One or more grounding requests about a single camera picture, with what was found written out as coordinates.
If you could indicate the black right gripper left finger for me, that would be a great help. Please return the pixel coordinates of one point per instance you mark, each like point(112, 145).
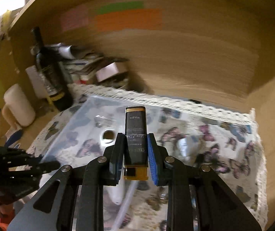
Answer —
point(114, 155)

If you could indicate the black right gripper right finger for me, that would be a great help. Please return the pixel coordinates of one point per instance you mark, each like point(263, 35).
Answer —
point(156, 159)

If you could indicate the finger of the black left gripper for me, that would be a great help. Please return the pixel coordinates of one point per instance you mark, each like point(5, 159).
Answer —
point(47, 167)

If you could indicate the white handheld massager device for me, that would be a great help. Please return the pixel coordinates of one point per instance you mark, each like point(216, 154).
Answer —
point(108, 138)

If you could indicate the clear plastic storage box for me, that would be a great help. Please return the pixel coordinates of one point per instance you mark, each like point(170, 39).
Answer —
point(79, 141)

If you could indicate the cream ceramic mug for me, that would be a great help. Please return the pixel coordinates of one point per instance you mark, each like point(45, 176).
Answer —
point(17, 110)

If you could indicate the butterfly print lace cloth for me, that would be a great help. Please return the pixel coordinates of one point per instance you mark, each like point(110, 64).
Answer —
point(195, 134)

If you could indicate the small pink white box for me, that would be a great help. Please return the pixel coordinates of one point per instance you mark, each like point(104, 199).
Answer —
point(111, 70)

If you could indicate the stack of books and papers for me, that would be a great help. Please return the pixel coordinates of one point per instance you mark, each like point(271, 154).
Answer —
point(73, 59)

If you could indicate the dark wine bottle elephant label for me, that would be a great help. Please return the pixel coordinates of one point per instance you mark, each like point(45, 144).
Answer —
point(51, 74)

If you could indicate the orange sticky note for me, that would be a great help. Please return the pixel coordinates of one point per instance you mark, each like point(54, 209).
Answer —
point(143, 19)

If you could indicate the pink sticky note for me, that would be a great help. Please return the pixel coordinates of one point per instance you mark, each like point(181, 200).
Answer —
point(75, 18)

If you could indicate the green sticky note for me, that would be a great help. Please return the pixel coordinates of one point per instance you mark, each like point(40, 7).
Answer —
point(118, 7)

